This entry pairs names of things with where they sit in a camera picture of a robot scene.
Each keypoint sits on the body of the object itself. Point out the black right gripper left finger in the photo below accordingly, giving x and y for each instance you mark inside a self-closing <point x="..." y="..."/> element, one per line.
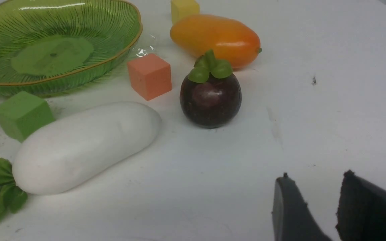
<point x="291" y="218"/>

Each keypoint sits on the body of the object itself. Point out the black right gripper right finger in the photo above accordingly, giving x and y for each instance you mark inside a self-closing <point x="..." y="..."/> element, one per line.
<point x="361" y="213"/>

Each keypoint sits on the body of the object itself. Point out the dark purple mangosteen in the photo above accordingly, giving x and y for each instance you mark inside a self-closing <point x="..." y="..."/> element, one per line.
<point x="210" y="95"/>

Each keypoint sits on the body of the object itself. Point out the orange yellow mango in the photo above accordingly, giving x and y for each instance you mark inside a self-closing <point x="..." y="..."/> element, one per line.
<point x="229" y="39"/>

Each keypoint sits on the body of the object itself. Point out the white radish with leaves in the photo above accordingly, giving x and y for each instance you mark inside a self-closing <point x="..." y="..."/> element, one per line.
<point x="70" y="151"/>

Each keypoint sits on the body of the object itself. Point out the salmon orange foam cube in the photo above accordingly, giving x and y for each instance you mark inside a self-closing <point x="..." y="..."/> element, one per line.
<point x="150" y="76"/>

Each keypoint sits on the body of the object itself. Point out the yellow foam cube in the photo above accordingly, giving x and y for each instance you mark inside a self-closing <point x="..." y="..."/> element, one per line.
<point x="183" y="8"/>

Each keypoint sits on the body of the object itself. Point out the green foam cube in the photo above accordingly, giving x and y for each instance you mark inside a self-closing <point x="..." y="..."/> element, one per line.
<point x="23" y="114"/>

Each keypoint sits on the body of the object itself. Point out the green glass leaf plate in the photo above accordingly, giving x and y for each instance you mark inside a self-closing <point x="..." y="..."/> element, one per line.
<point x="53" y="46"/>

